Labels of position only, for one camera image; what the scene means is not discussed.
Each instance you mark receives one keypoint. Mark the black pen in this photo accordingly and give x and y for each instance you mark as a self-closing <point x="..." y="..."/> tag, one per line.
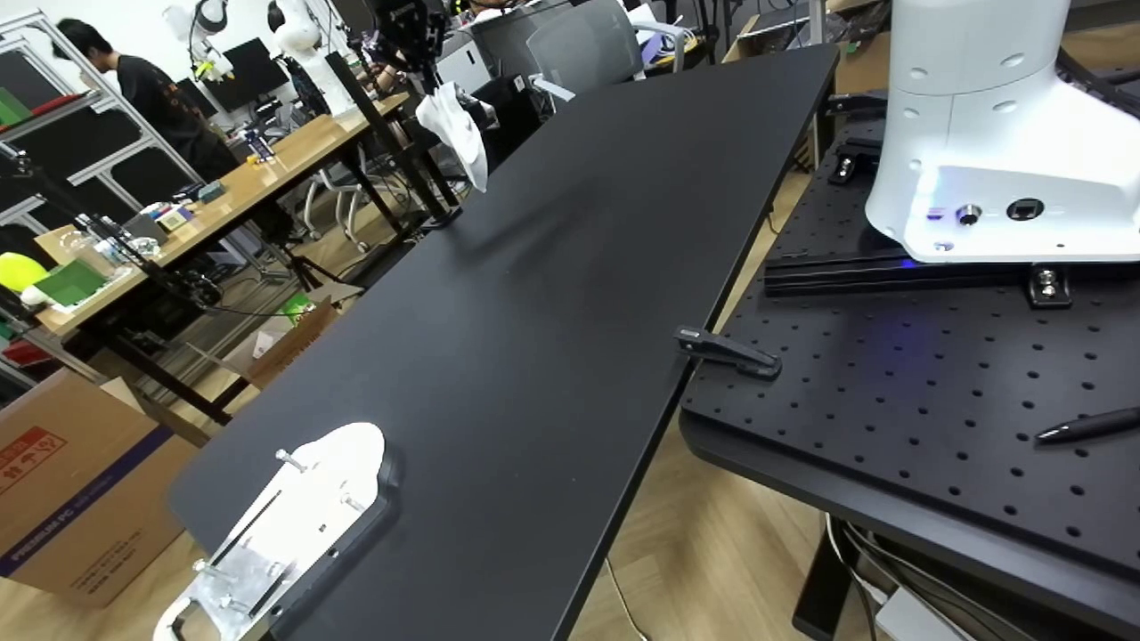
<point x="1092" y="426"/>

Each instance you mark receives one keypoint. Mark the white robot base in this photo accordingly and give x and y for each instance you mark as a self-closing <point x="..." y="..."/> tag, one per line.
<point x="989" y="154"/>

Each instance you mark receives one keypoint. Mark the white patterned towel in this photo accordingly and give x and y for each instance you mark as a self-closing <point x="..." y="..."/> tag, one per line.
<point x="446" y="119"/>

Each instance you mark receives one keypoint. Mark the black clamp lever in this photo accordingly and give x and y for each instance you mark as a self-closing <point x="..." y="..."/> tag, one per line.
<point x="733" y="352"/>

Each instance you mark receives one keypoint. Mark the black clamp stand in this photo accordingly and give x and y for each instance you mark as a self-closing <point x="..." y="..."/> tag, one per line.
<point x="409" y="35"/>

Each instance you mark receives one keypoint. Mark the cardboard box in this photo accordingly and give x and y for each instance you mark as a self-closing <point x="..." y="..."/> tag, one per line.
<point x="85" y="490"/>

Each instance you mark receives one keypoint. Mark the wooden desk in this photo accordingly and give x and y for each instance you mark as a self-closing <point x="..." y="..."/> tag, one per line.
<point x="245" y="190"/>

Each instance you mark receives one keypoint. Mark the black perforated breadboard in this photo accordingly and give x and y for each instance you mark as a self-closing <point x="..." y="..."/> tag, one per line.
<point x="909" y="400"/>

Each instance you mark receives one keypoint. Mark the seated person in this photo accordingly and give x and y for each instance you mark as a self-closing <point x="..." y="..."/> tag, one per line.
<point x="158" y="97"/>

